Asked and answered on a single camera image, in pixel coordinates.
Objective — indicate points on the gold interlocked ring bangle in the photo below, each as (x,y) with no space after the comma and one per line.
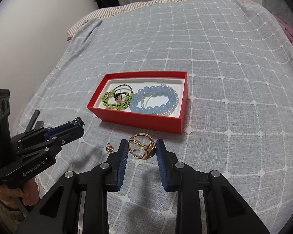
(142,146)

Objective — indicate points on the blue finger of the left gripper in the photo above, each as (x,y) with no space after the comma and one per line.
(62,128)

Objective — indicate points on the person's left hand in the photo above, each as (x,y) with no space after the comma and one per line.
(29,194)

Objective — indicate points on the red jewelry box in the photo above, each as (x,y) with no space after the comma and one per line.
(138,79)

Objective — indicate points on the grey grid-pattern bedspread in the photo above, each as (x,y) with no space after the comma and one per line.
(239,112)

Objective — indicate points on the grey cushion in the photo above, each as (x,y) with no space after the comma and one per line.
(280,9)

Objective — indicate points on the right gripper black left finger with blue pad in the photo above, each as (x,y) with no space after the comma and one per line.
(58,210)

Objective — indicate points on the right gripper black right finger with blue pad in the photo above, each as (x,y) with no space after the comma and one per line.
(225,209)

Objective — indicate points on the striped pillow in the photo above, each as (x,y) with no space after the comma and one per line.
(112,11)

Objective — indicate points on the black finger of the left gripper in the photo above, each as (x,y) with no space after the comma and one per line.
(55,143)

